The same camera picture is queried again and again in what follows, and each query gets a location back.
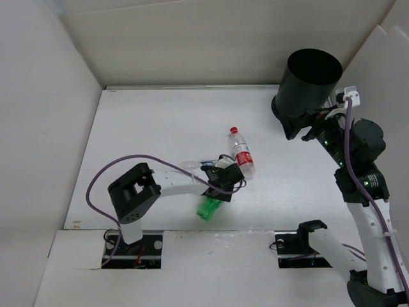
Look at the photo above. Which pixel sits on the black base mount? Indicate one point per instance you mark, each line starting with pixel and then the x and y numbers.
pixel 144 254
pixel 293 249

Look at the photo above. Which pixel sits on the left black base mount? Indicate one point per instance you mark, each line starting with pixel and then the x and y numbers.
pixel 144 254

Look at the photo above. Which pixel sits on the black cylindrical bin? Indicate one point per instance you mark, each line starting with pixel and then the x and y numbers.
pixel 307 82

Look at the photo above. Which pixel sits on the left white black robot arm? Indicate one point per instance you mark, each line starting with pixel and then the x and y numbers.
pixel 135 192

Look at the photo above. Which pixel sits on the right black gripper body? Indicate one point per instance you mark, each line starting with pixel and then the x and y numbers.
pixel 330 135

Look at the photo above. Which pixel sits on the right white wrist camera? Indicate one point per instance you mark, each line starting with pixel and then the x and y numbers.
pixel 343 94

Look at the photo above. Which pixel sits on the green plastic bottle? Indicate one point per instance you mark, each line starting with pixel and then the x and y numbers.
pixel 208 207

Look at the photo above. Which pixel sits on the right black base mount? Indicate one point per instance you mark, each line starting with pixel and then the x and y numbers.
pixel 293 249

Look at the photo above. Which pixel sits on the clear bottle blue white label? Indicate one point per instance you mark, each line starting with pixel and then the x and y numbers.
pixel 193 165

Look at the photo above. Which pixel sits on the clear bottle red label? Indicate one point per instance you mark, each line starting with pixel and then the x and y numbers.
pixel 241 153

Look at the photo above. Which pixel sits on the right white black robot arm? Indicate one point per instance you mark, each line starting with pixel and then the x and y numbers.
pixel 374 275

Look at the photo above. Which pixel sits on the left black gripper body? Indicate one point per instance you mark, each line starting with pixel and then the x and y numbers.
pixel 221 196

